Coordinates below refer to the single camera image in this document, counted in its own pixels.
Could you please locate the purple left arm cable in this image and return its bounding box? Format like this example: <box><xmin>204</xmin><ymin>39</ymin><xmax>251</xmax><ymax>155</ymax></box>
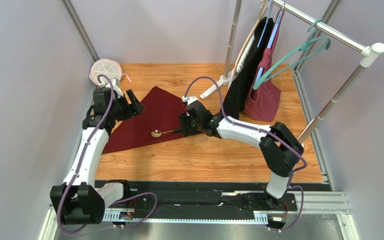
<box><xmin>56</xmin><ymin>74</ymin><xmax>159</xmax><ymax>237</ymax></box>

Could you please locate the aluminium frame rail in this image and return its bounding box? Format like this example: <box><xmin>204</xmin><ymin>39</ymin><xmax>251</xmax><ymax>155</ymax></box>
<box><xmin>38</xmin><ymin>186</ymin><xmax>359</xmax><ymax>240</ymax></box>

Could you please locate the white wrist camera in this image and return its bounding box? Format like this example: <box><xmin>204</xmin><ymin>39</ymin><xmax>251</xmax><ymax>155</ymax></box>
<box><xmin>110</xmin><ymin>78</ymin><xmax>124</xmax><ymax>99</ymax></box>
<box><xmin>181</xmin><ymin>96</ymin><xmax>198</xmax><ymax>106</ymax></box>

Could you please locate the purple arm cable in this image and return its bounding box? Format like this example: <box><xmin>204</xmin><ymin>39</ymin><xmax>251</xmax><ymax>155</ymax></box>
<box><xmin>183</xmin><ymin>75</ymin><xmax>309</xmax><ymax>233</ymax></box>
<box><xmin>56</xmin><ymin>74</ymin><xmax>159</xmax><ymax>237</ymax></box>

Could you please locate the white hanging towel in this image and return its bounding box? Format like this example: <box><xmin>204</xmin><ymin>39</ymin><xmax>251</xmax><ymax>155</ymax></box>
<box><xmin>228</xmin><ymin>34</ymin><xmax>255</xmax><ymax>89</ymax></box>

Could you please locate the round pink mesh laundry bag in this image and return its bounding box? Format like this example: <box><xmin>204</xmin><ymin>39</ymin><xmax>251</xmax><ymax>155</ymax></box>
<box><xmin>89</xmin><ymin>58</ymin><xmax>132</xmax><ymax>86</ymax></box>

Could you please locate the dark red hanging garment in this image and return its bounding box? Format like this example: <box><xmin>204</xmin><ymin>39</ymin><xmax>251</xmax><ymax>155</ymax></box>
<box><xmin>243</xmin><ymin>9</ymin><xmax>285</xmax><ymax>122</ymax></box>

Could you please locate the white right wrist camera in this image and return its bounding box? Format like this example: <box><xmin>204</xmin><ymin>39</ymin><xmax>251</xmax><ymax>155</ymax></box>
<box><xmin>181</xmin><ymin>96</ymin><xmax>198</xmax><ymax>106</ymax></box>

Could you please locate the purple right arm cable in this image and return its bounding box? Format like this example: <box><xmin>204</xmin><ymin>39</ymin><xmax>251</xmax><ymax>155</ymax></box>
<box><xmin>183</xmin><ymin>75</ymin><xmax>309</xmax><ymax>233</ymax></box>

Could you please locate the wooden hanger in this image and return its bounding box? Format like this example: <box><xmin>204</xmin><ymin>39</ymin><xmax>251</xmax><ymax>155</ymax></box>
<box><xmin>232</xmin><ymin>0</ymin><xmax>268</xmax><ymax>79</ymax></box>

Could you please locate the silver clothes rack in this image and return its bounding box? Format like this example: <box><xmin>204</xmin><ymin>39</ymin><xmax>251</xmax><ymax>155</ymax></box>
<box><xmin>199</xmin><ymin>0</ymin><xmax>384</xmax><ymax>144</ymax></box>

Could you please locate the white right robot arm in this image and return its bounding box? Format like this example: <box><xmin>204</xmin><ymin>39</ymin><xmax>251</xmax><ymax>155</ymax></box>
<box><xmin>179</xmin><ymin>96</ymin><xmax>304</xmax><ymax>200</ymax></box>

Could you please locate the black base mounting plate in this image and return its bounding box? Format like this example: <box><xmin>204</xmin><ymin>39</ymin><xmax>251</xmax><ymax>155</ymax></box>
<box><xmin>113</xmin><ymin>181</ymin><xmax>300</xmax><ymax>221</ymax></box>

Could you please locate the dark red cloth napkin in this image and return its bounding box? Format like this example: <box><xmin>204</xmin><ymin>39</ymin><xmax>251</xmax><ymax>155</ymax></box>
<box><xmin>102</xmin><ymin>86</ymin><xmax>186</xmax><ymax>154</ymax></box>

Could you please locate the black hanging garment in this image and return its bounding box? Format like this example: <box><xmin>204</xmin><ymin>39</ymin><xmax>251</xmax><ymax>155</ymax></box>
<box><xmin>223</xmin><ymin>17</ymin><xmax>275</xmax><ymax>120</ymax></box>

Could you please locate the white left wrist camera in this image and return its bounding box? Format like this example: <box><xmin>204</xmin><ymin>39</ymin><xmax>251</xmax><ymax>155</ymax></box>
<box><xmin>110</xmin><ymin>78</ymin><xmax>124</xmax><ymax>99</ymax></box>

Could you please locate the teal plastic hanger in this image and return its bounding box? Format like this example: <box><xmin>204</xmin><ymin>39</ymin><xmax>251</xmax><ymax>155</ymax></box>
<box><xmin>252</xmin><ymin>17</ymin><xmax>332</xmax><ymax>91</ymax></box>

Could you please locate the gold spoon green handle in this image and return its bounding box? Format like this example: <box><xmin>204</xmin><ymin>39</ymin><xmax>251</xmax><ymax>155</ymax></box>
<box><xmin>151</xmin><ymin>128</ymin><xmax>181</xmax><ymax>138</ymax></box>

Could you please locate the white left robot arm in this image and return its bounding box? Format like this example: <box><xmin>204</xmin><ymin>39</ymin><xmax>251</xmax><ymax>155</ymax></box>
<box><xmin>49</xmin><ymin>87</ymin><xmax>145</xmax><ymax>226</ymax></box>

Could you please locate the blue plastic hanger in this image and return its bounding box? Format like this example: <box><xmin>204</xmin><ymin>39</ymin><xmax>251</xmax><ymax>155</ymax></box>
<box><xmin>253</xmin><ymin>8</ymin><xmax>284</xmax><ymax>90</ymax></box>

